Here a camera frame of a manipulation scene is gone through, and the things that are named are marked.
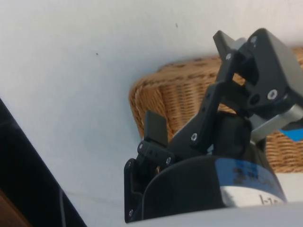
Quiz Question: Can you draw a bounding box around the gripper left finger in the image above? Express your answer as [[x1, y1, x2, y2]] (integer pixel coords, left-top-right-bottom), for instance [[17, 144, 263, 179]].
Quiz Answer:
[[123, 109, 176, 224]]

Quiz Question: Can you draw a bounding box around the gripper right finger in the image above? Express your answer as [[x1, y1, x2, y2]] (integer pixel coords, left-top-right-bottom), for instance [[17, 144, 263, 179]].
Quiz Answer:
[[169, 28, 303, 163]]

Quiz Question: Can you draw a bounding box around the wicker basket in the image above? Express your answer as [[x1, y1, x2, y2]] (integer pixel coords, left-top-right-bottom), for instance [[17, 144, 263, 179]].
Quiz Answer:
[[128, 46, 303, 174]]

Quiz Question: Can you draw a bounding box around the blue cube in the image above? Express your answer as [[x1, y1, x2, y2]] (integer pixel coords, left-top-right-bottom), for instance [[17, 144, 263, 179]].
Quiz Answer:
[[279, 128, 303, 143]]

